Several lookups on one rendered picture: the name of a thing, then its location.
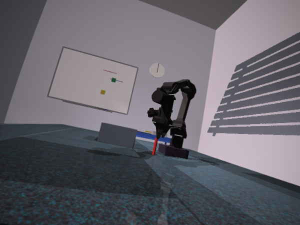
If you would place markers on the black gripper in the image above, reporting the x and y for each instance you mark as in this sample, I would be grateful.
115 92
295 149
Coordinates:
163 122

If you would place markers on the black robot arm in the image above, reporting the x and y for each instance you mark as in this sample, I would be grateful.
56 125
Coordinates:
163 96

